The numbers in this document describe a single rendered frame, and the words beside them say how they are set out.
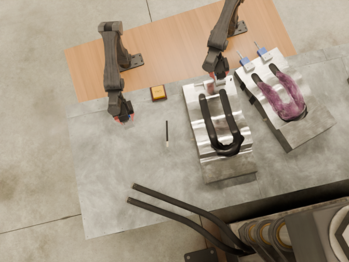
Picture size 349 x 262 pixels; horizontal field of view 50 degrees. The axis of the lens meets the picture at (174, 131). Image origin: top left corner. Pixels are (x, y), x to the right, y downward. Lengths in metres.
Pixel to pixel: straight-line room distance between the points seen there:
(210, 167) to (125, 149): 0.44
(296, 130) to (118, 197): 0.93
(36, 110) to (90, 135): 1.09
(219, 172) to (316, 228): 1.17
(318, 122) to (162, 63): 0.86
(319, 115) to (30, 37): 2.30
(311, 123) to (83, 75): 1.20
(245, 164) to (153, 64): 0.73
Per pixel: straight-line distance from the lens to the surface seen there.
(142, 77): 2.04
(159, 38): 2.13
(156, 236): 2.67
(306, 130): 1.90
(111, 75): 1.63
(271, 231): 1.16
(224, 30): 1.68
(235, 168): 1.84
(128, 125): 1.80
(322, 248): 0.70
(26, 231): 2.89
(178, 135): 1.92
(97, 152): 1.96
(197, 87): 1.94
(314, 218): 0.70
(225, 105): 1.89
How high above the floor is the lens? 2.66
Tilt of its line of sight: 75 degrees down
